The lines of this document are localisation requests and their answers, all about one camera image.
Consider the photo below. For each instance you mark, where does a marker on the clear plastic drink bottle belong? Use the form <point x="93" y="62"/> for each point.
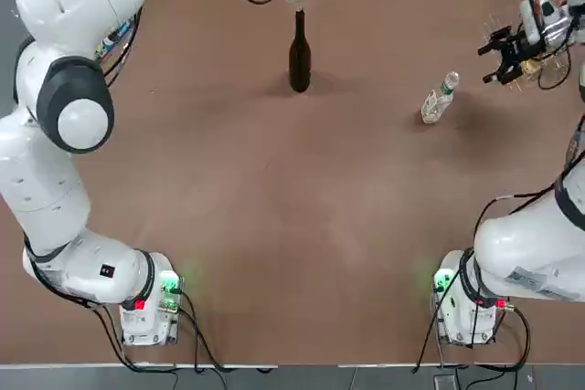
<point x="434" y="107"/>

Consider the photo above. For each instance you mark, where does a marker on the blue cookie box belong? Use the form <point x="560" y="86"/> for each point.
<point x="121" y="33"/>

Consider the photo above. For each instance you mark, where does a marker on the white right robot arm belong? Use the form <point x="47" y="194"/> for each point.
<point x="525" y="262"/>

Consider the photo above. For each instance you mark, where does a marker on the grey floor box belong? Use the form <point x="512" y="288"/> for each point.
<point x="445" y="382"/>

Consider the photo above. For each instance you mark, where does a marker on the dark glass bottle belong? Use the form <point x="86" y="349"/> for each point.
<point x="300" y="66"/>

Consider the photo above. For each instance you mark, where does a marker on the clear acrylic drink shelf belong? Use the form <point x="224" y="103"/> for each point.
<point x="518" y="84"/>

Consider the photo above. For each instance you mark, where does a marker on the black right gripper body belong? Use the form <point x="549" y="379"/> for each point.
<point x="521" y="48"/>

